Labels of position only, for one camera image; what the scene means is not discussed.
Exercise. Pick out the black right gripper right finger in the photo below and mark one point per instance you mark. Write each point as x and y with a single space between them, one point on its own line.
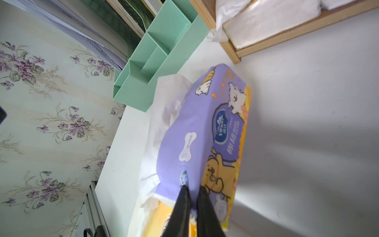
207 222

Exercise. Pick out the mint green desk organizer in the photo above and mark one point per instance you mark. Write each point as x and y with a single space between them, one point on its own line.
158 43

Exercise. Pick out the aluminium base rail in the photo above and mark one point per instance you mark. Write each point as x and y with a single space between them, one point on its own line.
90 222

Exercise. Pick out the white papers in organizer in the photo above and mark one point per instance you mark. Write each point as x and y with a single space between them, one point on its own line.
79 22

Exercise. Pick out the yellow-green tissue pack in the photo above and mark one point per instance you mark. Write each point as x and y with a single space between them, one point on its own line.
245 23

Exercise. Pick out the purple tissue pack shelf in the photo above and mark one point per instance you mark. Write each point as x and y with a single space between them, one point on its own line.
196 138

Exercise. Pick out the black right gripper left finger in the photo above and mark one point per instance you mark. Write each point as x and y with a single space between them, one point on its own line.
178 225

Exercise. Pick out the yellow tissue pack with tissue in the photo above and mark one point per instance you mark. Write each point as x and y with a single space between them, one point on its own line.
158 221

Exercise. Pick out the wooden shelf unit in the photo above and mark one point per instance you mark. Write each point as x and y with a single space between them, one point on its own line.
331 12

